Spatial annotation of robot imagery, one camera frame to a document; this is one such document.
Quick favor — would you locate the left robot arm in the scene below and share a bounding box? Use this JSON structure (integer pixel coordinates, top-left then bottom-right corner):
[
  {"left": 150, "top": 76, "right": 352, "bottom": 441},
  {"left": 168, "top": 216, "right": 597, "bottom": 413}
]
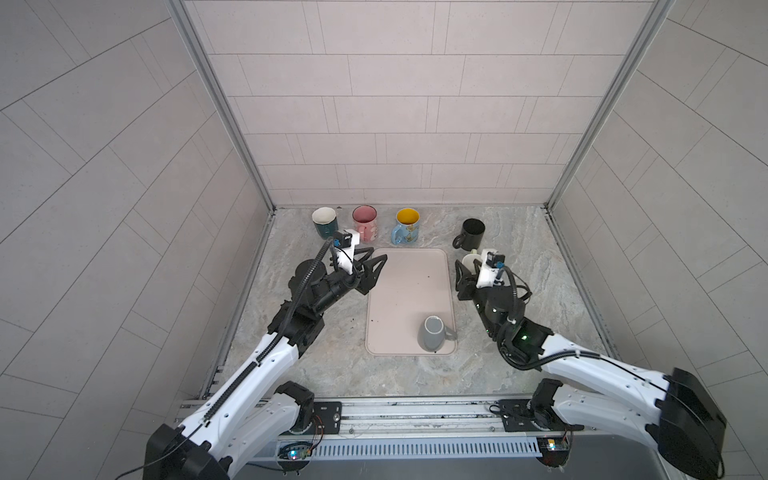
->
[{"left": 138, "top": 240, "right": 388, "bottom": 479}]

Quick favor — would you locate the white ventilation grille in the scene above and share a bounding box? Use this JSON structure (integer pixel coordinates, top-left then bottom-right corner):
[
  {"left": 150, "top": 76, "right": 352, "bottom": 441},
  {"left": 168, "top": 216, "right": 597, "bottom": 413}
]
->
[{"left": 310, "top": 436, "right": 542, "bottom": 461}]

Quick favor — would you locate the aluminium mounting rail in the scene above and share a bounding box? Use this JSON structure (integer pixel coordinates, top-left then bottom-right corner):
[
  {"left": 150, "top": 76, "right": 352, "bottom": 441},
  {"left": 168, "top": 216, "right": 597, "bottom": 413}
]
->
[{"left": 164, "top": 392, "right": 670, "bottom": 443}]

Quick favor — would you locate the left corner metal profile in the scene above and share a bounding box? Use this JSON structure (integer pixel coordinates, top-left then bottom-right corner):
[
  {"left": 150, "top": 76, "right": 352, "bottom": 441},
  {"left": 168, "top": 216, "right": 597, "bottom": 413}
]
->
[{"left": 166, "top": 0, "right": 276, "bottom": 216}]

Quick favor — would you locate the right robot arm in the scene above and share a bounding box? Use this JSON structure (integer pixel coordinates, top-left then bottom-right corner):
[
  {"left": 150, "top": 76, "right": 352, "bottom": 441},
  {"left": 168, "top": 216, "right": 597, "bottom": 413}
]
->
[{"left": 455, "top": 262, "right": 727, "bottom": 479}]

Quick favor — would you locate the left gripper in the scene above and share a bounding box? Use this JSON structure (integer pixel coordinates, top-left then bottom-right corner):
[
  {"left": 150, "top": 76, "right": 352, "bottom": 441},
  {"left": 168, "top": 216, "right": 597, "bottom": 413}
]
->
[{"left": 306, "top": 248, "right": 385, "bottom": 319}]

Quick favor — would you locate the grey mug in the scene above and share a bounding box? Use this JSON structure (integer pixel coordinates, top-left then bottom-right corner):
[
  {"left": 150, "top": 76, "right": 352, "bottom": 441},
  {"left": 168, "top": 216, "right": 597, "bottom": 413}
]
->
[{"left": 418, "top": 316, "right": 457, "bottom": 353}]

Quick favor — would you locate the left circuit board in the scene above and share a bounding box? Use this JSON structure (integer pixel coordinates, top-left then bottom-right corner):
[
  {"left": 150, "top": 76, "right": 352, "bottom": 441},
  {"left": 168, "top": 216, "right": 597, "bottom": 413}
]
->
[{"left": 277, "top": 441, "right": 314, "bottom": 462}]

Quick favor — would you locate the black mug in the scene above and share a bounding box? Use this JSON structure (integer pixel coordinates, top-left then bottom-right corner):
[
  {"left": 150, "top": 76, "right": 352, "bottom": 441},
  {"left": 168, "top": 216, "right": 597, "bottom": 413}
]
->
[{"left": 452, "top": 218, "right": 486, "bottom": 251}]

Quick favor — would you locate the dark green mug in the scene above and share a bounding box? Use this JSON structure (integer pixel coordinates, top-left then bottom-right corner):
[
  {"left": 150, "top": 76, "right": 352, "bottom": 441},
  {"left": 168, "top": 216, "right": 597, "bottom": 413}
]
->
[{"left": 311, "top": 207, "right": 338, "bottom": 240}]

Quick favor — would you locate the circuit board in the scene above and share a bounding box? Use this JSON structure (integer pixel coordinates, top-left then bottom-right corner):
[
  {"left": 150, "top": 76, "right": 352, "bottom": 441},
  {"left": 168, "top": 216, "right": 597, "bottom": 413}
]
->
[
  {"left": 537, "top": 437, "right": 570, "bottom": 468},
  {"left": 277, "top": 441, "right": 314, "bottom": 462}
]

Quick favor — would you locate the light green mug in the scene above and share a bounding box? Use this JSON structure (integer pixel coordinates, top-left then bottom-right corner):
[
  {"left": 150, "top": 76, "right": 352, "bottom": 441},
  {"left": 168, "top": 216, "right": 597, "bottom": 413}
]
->
[{"left": 461, "top": 250, "right": 483, "bottom": 275}]

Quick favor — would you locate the corner metal profile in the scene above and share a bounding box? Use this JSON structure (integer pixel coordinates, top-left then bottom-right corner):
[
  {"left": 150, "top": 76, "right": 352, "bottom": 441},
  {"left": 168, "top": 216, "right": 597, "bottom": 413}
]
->
[
  {"left": 544, "top": 0, "right": 675, "bottom": 212},
  {"left": 166, "top": 0, "right": 276, "bottom": 216}
]

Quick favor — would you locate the right circuit board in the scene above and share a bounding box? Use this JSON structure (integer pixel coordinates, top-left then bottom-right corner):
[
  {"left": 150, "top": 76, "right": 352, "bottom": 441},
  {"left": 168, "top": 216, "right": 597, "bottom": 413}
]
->
[{"left": 537, "top": 437, "right": 570, "bottom": 468}]

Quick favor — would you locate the pink patterned mug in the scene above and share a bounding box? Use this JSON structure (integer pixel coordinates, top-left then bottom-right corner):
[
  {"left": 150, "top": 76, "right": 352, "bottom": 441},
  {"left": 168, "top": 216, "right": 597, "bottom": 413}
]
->
[{"left": 352, "top": 205, "right": 378, "bottom": 243}]

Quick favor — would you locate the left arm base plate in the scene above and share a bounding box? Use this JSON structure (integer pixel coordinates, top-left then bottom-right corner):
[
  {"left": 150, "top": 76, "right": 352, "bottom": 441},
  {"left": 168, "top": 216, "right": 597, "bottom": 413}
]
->
[{"left": 294, "top": 401, "right": 342, "bottom": 436}]

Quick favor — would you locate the blue patterned mug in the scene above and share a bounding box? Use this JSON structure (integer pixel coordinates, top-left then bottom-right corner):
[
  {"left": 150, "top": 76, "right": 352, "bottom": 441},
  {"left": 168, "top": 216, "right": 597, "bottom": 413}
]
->
[{"left": 391, "top": 208, "right": 420, "bottom": 245}]

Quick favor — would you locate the beige tray mat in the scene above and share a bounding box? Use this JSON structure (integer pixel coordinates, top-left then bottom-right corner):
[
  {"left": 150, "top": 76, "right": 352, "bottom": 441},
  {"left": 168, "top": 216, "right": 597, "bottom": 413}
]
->
[{"left": 365, "top": 248, "right": 458, "bottom": 357}]

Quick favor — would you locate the right corner metal profile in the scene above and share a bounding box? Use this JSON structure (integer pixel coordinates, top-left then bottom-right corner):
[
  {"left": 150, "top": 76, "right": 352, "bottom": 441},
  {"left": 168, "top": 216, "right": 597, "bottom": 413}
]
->
[{"left": 544, "top": 0, "right": 675, "bottom": 212}]

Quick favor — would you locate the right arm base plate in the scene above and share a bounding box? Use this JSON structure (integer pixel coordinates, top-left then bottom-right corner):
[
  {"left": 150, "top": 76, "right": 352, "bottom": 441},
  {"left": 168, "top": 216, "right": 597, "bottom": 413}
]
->
[{"left": 489, "top": 398, "right": 585, "bottom": 433}]

